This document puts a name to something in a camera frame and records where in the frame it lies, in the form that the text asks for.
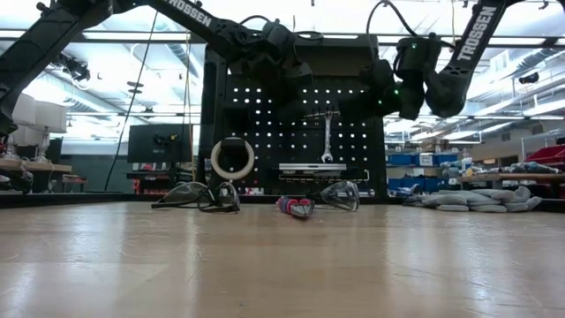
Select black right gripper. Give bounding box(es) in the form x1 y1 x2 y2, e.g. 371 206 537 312
339 87 385 121

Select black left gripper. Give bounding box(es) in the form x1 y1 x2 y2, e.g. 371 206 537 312
264 57 313 125

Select silver combination wrench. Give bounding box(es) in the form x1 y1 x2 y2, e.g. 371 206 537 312
320 110 335 164

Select white tape roll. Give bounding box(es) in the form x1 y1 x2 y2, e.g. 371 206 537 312
209 136 256 181

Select clear safety glasses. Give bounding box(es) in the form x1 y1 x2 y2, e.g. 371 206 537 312
318 179 361 213
150 180 242 215

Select red-blue handled pliers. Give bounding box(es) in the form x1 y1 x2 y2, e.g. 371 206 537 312
275 195 316 219

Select black pegboard stand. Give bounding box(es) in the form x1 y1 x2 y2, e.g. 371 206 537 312
197 31 389 199

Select grey work glove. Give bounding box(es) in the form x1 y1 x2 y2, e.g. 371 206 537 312
430 185 532 207
403 193 543 214

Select black monitor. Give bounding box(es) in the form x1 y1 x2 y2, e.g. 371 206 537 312
127 124 194 165

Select wooden workbench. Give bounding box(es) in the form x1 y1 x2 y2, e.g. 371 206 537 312
457 172 565 198

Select red storage bin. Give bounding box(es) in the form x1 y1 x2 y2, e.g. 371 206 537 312
524 145 565 165

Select black ceiling device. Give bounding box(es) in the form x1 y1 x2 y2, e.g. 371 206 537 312
52 52 92 83

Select white table lamp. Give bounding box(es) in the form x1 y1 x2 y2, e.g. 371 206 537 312
11 92 36 127
34 101 68 163

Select wooden desk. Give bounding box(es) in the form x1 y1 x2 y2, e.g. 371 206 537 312
0 158 74 194

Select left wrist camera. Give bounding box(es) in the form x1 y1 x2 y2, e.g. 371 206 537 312
261 19 298 54

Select black hanging cable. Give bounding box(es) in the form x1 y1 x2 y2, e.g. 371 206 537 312
103 11 159 192

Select black aluminium table frame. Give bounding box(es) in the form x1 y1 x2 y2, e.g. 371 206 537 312
0 192 565 213

